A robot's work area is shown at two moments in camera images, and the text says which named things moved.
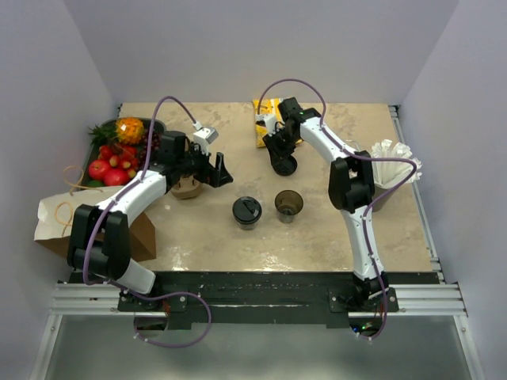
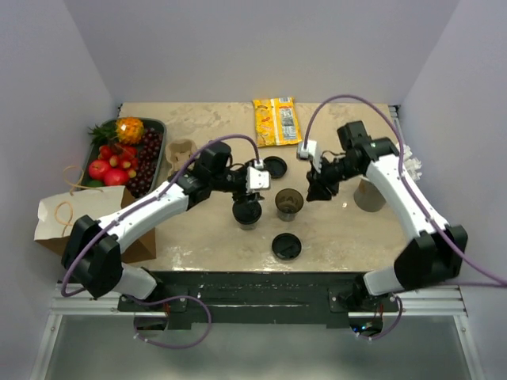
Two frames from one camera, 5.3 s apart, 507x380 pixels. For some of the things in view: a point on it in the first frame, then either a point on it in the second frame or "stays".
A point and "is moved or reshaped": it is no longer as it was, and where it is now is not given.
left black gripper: (217, 176) to (242, 195)
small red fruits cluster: (120, 157) stays
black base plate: (262, 298) stays
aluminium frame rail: (444, 298) stays
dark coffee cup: (287, 204) stays
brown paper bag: (55, 210) stays
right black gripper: (275, 151) to (319, 187)
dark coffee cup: (247, 226) is moved or reshaped
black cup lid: (286, 165) to (286, 246)
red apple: (97, 169) stays
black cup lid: (246, 210) stays
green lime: (96, 183) stays
